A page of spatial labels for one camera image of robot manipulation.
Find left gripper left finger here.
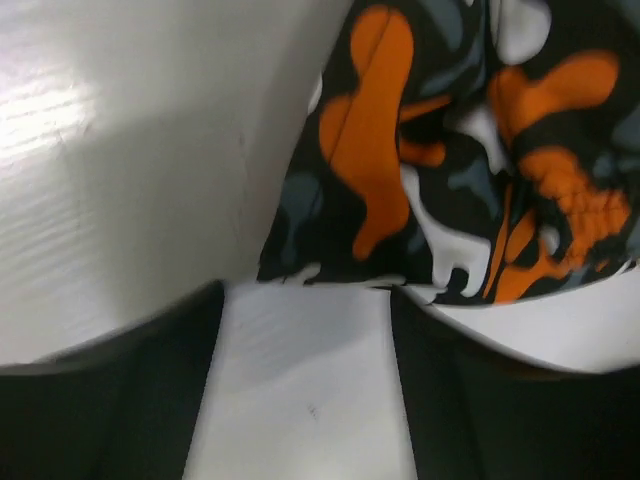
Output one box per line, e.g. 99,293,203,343
1,282,225,480

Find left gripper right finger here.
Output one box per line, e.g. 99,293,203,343
390,289,639,479

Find orange black camouflage shorts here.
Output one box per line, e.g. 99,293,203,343
257,1,639,305

